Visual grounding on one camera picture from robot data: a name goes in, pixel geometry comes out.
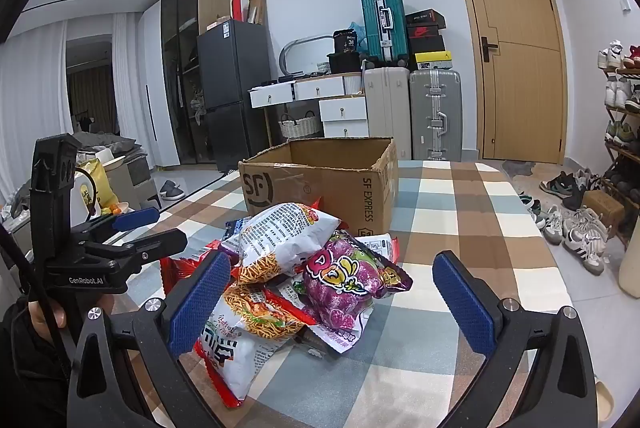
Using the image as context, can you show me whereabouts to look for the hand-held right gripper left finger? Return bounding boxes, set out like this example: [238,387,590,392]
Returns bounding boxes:
[67,251,233,428]

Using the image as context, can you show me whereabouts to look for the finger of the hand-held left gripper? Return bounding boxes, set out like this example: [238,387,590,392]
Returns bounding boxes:
[75,207,161,242]
[85,229,189,280]

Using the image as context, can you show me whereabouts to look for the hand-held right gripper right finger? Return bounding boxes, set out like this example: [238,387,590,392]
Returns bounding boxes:
[432,249,598,428]

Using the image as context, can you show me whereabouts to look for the purple candy bag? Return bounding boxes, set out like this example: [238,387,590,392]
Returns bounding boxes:
[302,231,413,334]

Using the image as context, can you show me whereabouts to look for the brown cardboard box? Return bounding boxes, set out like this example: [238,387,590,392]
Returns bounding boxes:
[238,137,399,236]

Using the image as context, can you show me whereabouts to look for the person's left forearm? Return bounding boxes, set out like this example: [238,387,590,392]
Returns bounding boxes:
[0,298,76,428]

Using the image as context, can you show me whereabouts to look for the person's left hand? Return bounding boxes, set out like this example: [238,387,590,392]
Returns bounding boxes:
[25,301,68,339]

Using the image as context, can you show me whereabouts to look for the red snack packet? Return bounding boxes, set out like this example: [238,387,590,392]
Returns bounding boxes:
[160,251,236,299]

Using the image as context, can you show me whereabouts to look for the yellow bag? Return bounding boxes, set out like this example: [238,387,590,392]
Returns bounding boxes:
[75,158,121,214]

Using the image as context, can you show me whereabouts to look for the orange noodle packet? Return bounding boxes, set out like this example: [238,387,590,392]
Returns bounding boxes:
[222,281,321,346]

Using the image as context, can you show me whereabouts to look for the white red-edged snack packet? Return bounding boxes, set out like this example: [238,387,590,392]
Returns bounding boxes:
[192,298,296,409]

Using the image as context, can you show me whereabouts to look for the blue snack packet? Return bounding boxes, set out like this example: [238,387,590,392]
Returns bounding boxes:
[225,215,251,239]

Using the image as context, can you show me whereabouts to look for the plaid cloth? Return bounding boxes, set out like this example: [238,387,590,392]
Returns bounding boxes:
[65,158,601,428]

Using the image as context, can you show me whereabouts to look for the small white red packet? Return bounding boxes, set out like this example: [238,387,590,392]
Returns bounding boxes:
[357,233,401,264]

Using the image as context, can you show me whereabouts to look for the white noodle snack bag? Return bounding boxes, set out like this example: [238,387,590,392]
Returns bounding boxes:
[235,202,341,284]

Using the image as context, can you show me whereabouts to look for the pile of loose sneakers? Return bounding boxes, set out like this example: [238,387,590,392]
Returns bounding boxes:
[517,168,611,276]

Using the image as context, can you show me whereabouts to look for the white curtain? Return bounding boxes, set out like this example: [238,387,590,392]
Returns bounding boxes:
[112,13,166,169]

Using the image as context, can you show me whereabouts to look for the grey doormat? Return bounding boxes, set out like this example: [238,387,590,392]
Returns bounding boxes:
[501,159,536,176]

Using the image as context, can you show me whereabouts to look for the glass-door wardrobe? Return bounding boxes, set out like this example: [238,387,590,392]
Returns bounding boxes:
[137,0,231,169]

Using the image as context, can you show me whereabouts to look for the dark grey fridge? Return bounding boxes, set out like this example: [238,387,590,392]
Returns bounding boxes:
[196,19,273,171]

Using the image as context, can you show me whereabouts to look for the small brown carton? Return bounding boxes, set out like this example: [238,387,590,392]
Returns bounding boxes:
[582,189,625,226]

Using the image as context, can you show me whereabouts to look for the woven basket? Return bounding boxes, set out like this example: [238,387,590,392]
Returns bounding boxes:
[278,111,321,139]

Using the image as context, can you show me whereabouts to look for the silver suitcase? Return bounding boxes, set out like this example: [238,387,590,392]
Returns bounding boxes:
[409,69,463,162]

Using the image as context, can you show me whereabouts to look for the beige suitcase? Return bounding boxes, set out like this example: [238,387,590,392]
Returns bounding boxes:
[362,67,412,161]

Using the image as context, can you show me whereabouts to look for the wooden shoe rack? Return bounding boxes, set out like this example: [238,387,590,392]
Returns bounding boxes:
[597,41,640,249]

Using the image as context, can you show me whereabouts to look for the white drawer desk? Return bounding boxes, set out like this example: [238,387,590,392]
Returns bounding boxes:
[249,73,371,139]

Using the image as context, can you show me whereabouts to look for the yellow black shoe box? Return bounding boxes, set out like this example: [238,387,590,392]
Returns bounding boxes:
[415,51,453,70]

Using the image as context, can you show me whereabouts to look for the wooden door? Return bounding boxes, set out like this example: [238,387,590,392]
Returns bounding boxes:
[446,0,568,165]

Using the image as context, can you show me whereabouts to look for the black storage box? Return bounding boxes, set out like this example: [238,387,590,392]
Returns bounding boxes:
[327,52,362,74]

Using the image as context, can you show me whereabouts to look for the rows of assorted shoes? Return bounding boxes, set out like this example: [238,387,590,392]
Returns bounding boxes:
[598,41,640,209]

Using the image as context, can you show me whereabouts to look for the teal suitcase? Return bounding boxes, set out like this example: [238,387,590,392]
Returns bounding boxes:
[360,0,411,64]

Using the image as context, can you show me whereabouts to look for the blue plastic bag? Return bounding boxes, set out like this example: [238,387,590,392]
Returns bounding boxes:
[348,21,368,54]

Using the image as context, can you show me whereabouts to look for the oval metal ring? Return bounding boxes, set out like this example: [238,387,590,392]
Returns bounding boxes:
[278,33,336,76]

